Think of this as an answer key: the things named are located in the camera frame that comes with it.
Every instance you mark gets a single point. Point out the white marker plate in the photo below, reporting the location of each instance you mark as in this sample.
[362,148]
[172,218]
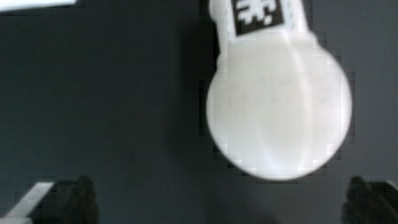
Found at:
[10,5]

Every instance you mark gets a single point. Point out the white lamp bulb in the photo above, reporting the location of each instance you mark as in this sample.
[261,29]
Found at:
[279,100]

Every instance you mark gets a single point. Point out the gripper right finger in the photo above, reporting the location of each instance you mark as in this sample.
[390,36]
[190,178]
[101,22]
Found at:
[369,207]

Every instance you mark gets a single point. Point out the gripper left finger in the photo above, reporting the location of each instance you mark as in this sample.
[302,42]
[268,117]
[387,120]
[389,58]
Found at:
[56,203]

